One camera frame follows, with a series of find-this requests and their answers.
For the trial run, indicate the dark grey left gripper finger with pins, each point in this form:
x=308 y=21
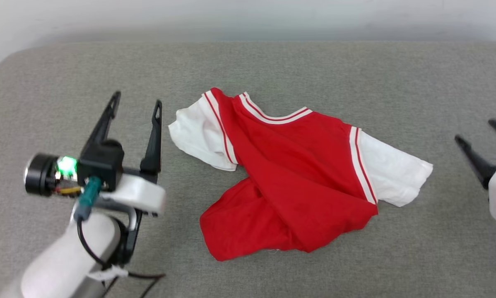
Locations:
x=152 y=153
x=103 y=124

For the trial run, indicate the red and white t-shirt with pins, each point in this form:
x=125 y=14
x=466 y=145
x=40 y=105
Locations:
x=297 y=174

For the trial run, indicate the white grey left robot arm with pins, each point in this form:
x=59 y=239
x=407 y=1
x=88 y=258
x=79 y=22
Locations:
x=66 y=260

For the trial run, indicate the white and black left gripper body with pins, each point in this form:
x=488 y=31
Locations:
x=140 y=194

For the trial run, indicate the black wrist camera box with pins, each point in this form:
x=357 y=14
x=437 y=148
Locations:
x=101 y=165

